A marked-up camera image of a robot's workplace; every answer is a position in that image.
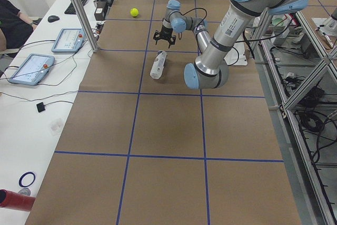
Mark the clear plastic lid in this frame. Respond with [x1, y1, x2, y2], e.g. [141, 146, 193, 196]
[49, 118, 64, 135]

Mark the red cylinder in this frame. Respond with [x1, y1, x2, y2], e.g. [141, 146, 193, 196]
[1, 189, 35, 211]

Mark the aluminium frame post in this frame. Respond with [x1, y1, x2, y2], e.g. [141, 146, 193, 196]
[71, 0, 99, 53]

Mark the black box with label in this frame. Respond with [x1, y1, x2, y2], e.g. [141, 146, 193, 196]
[94, 1, 108, 21]

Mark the blue teach pendant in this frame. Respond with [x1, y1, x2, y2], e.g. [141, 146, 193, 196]
[8, 53, 55, 86]
[51, 28, 86, 53]

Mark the black computer mouse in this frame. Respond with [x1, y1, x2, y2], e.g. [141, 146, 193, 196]
[47, 15, 60, 23]

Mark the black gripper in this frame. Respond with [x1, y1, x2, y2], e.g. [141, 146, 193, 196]
[153, 26, 176, 48]

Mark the yellow tennis ball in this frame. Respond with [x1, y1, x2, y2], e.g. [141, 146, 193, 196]
[130, 8, 139, 17]

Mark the white tennis ball can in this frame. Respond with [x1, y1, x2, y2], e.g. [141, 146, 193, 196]
[150, 51, 167, 80]

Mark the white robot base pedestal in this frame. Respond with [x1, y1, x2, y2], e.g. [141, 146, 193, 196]
[224, 42, 247, 66]

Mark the far blue teach pendant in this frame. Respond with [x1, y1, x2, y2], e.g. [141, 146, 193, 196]
[51, 28, 86, 53]

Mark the small black square pad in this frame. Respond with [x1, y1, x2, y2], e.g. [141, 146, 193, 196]
[36, 102, 46, 113]

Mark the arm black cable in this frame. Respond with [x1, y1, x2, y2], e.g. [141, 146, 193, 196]
[179, 7, 209, 40]

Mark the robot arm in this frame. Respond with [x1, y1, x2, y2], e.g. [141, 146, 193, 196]
[153, 0, 309, 90]

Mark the aluminium side frame rack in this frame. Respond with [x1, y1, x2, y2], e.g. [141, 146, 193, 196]
[245, 4, 336, 224]

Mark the near blue teach pendant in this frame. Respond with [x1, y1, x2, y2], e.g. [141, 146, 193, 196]
[8, 53, 55, 86]

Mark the blue tape ring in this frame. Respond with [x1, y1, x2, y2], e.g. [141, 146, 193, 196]
[18, 171, 36, 188]

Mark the seated person in black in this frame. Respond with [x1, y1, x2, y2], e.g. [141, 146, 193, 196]
[1, 0, 37, 52]

